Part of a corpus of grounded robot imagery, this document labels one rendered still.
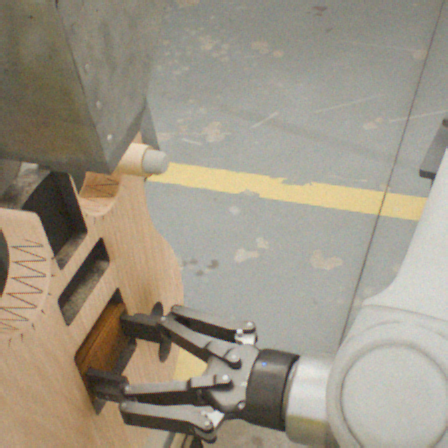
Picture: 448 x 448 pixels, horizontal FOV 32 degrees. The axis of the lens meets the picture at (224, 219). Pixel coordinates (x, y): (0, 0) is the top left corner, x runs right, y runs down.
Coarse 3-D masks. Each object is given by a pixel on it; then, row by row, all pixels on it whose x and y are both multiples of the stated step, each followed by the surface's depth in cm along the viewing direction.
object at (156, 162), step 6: (150, 150) 77; (156, 150) 77; (144, 156) 76; (150, 156) 76; (156, 156) 76; (162, 156) 76; (144, 162) 76; (150, 162) 76; (156, 162) 76; (162, 162) 76; (168, 162) 77; (144, 168) 77; (150, 168) 76; (156, 168) 76; (162, 168) 76; (156, 174) 77
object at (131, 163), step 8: (136, 144) 77; (128, 152) 77; (136, 152) 76; (144, 152) 77; (128, 160) 77; (136, 160) 76; (120, 168) 77; (128, 168) 77; (136, 168) 77; (144, 176) 77
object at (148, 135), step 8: (144, 112) 120; (144, 120) 120; (144, 128) 121; (152, 128) 123; (144, 136) 121; (152, 136) 124; (144, 144) 122; (152, 144) 124; (56, 168) 115; (64, 168) 115; (72, 176) 115; (80, 176) 115; (80, 184) 116
